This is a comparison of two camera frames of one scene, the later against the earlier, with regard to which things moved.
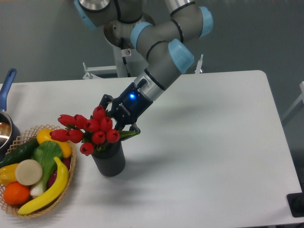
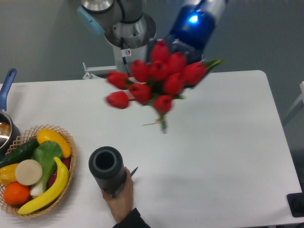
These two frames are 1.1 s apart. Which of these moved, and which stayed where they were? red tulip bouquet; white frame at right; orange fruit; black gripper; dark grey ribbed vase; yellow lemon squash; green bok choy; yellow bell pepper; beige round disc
Moved: red tulip bouquet; black gripper; dark grey ribbed vase
Stayed: orange fruit; beige round disc; yellow lemon squash; yellow bell pepper; white frame at right; green bok choy
